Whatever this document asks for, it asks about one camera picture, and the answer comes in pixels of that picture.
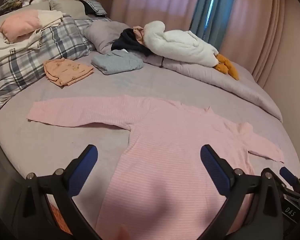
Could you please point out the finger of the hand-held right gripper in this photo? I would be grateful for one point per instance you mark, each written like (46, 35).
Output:
(288, 175)

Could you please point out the folded pink garment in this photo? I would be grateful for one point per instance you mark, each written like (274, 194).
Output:
(20, 25)

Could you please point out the dusty pink cloth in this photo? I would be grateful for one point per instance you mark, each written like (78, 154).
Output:
(138, 33)

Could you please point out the pink sheer curtain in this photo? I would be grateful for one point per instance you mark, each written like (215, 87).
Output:
(152, 2)

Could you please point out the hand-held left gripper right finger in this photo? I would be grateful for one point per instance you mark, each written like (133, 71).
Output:
(212, 167)

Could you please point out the folded grey-blue garment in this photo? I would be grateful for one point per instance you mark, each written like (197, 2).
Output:
(115, 62)

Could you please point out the grey quilt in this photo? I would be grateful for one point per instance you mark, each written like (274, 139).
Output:
(215, 85)

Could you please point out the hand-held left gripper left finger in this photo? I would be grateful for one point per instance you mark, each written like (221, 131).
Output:
(86, 165)

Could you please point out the pink striped long-sleeve shirt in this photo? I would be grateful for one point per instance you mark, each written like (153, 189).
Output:
(165, 155)

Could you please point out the black garment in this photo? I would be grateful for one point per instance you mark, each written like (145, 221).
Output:
(86, 8)

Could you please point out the navy blue garment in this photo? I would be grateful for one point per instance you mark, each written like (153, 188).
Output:
(130, 41)

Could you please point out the bed with mauve sheet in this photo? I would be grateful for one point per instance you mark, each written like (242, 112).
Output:
(65, 140)

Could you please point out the patterned dark cloth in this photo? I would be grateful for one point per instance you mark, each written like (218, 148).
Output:
(12, 3)

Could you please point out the folded pink and cream clothes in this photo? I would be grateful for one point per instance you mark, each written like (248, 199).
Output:
(17, 47)

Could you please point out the teal curtain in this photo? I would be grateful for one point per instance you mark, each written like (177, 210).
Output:
(215, 10)

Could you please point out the folded orange garment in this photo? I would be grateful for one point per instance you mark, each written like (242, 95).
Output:
(67, 71)

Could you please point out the grey pillow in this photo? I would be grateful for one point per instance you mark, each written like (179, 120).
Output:
(102, 33)

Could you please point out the folded cream garment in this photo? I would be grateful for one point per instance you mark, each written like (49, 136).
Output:
(50, 17)

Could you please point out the striped blue-grey garment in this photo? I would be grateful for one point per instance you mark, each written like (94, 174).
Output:
(97, 6)

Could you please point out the plaid pillow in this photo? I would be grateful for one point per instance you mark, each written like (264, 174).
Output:
(40, 52)

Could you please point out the pink pleated curtain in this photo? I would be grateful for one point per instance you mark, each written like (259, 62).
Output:
(265, 30)

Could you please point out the white goose plush toy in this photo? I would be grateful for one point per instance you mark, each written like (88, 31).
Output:
(180, 45)

